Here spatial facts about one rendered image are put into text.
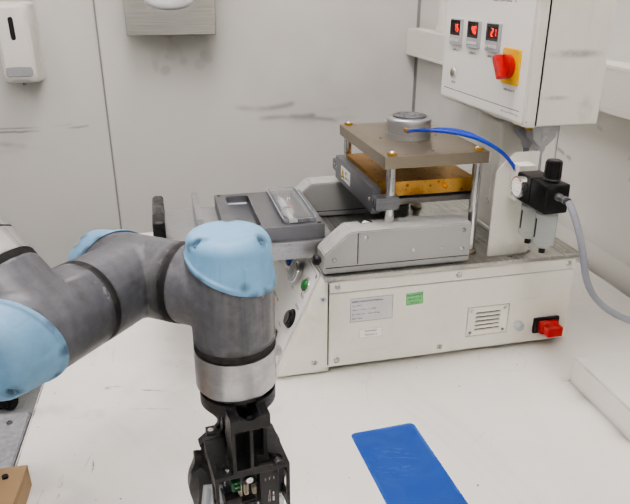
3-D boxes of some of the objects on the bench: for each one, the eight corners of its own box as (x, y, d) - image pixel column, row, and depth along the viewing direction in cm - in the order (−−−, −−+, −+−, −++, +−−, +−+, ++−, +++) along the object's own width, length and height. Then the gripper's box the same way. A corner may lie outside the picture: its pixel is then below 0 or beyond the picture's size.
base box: (478, 269, 150) (486, 198, 143) (574, 352, 116) (590, 264, 109) (249, 292, 138) (246, 217, 132) (281, 391, 105) (279, 296, 98)
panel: (250, 295, 136) (285, 216, 132) (275, 371, 109) (320, 275, 105) (241, 292, 136) (276, 213, 131) (264, 368, 109) (309, 272, 104)
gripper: (179, 429, 55) (197, 608, 63) (316, 401, 58) (316, 573, 67) (166, 375, 62) (184, 541, 70) (288, 353, 66) (291, 513, 74)
